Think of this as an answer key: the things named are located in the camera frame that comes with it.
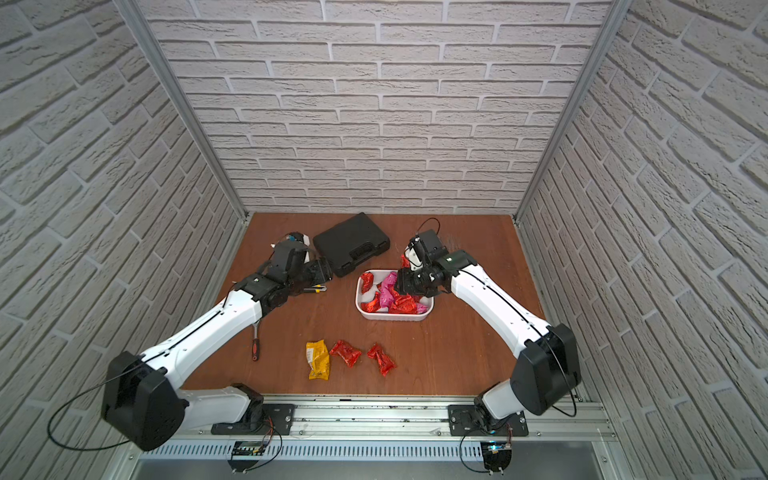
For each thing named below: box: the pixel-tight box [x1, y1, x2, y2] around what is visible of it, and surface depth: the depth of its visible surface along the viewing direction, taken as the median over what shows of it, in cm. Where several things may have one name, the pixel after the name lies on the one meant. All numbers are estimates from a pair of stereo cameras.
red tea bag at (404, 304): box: [388, 294, 419, 315], surface depth 89 cm
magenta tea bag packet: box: [377, 271, 397, 312], surface depth 94 cm
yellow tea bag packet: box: [305, 339, 330, 381], surface depth 81 cm
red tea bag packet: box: [329, 340, 362, 368], surface depth 84 cm
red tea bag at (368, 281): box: [361, 272, 374, 294], surface depth 96 cm
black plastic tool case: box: [313, 212, 391, 277], surface depth 106 cm
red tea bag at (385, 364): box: [366, 342, 397, 377], surface depth 82 cm
